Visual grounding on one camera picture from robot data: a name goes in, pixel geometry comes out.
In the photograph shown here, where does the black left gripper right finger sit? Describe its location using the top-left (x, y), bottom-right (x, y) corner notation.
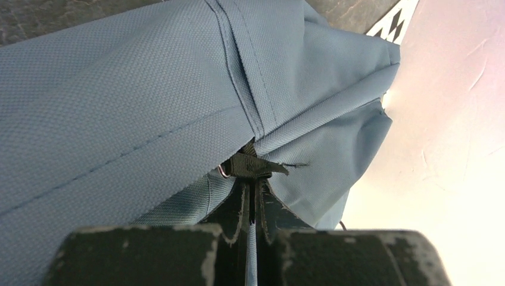
top-left (255, 180), bottom-right (450, 285)

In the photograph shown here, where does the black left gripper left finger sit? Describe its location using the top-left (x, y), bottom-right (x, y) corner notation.
top-left (42, 179), bottom-right (250, 285)

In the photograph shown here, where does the blue fabric backpack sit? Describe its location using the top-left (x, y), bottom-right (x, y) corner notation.
top-left (1, 1), bottom-right (400, 285)

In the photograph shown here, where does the black white checkered mat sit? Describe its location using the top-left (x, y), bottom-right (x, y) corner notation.
top-left (366, 0), bottom-right (419, 45)

